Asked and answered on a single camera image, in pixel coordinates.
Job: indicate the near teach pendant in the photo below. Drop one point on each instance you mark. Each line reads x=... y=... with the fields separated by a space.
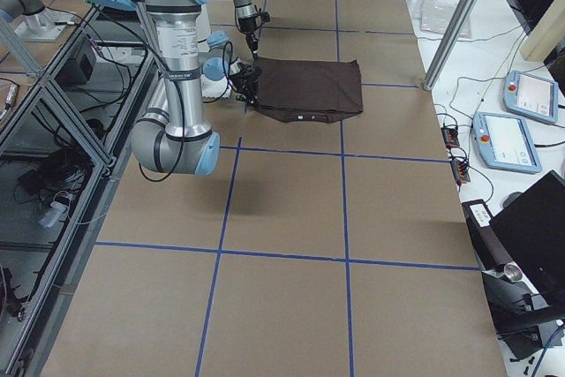
x=504 y=143

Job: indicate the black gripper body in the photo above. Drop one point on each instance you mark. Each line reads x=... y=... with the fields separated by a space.
x=250 y=34
x=245 y=78

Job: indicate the aluminium side frame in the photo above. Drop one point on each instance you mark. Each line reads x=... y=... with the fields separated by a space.
x=63 y=147

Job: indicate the teach pendant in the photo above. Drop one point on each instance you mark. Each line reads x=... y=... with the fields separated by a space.
x=531 y=96
x=504 y=143

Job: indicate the aluminium frame post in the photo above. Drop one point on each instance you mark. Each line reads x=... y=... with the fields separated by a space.
x=448 y=42

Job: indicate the far teach pendant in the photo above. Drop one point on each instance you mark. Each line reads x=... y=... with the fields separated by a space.
x=531 y=96

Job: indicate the clear plastic bag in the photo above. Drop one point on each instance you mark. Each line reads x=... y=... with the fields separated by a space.
x=434 y=16

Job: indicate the black monitor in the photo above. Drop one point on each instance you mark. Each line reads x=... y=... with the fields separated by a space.
x=531 y=229

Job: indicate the brown t-shirt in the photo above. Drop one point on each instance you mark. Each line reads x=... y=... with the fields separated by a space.
x=308 y=91

